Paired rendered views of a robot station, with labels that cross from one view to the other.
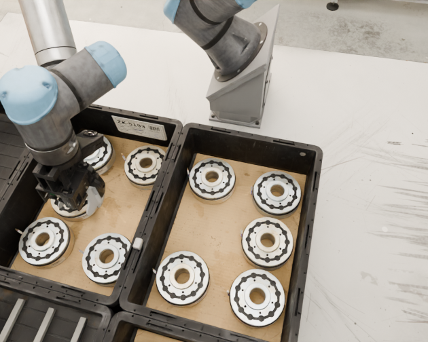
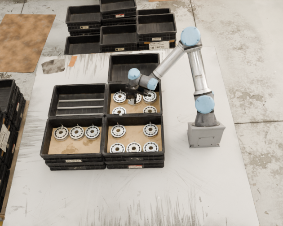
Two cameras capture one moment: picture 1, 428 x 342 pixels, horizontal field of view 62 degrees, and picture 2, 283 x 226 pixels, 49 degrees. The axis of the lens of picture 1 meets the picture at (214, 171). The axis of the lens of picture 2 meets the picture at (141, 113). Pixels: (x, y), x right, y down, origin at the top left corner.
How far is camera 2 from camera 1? 1.54 m
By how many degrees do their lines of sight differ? 38
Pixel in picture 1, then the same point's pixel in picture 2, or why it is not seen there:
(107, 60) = (150, 84)
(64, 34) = (161, 72)
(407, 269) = (145, 206)
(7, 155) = not seen: hidden behind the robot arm
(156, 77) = not seen: hidden behind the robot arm
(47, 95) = (132, 77)
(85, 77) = (143, 81)
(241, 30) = (205, 118)
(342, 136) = (196, 178)
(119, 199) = (138, 110)
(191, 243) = (129, 132)
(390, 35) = not seen: outside the picture
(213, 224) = (137, 136)
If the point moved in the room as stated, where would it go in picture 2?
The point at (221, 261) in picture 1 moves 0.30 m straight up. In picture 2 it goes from (126, 141) to (121, 115)
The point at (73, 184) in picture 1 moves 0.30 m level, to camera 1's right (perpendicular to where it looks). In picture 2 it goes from (129, 93) to (144, 128)
